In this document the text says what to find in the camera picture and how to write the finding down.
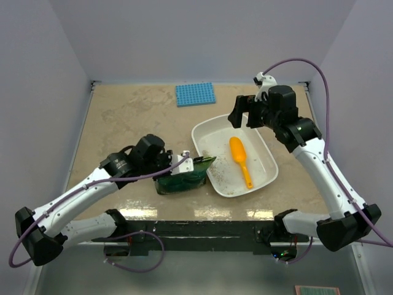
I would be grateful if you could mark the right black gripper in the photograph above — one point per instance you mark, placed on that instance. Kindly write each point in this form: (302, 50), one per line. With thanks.
(242, 104)

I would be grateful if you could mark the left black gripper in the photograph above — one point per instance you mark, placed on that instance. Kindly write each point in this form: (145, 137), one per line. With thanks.
(167, 155)

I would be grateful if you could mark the green litter bag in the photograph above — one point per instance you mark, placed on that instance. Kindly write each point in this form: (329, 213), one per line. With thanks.
(166, 185)

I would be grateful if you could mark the orange plastic scoop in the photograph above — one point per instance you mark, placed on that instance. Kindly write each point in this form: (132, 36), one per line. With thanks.
(240, 157)

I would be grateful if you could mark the white litter box tray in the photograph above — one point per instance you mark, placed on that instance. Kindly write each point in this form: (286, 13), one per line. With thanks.
(211, 138)

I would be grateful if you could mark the black bag clip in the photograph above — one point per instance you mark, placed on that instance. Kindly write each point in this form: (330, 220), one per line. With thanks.
(201, 159)

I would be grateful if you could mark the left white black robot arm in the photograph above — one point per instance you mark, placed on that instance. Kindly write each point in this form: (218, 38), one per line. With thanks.
(48, 230)

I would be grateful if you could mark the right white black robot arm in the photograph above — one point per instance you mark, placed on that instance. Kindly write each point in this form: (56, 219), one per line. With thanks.
(350, 218)

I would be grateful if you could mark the blue studded plate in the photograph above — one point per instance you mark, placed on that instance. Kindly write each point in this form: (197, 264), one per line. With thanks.
(194, 94)

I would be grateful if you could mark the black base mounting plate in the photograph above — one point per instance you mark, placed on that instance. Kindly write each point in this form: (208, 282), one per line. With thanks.
(256, 237)

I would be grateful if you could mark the pink green board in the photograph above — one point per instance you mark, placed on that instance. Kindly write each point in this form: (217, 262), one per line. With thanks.
(316, 290)

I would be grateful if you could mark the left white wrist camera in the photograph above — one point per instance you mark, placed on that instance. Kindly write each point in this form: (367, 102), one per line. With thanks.
(182, 163)

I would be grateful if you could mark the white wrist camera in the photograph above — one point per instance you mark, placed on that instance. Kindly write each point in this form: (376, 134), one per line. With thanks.
(182, 163)
(264, 83)

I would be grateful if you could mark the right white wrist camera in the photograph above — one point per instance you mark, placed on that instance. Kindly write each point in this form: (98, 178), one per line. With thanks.
(264, 83)

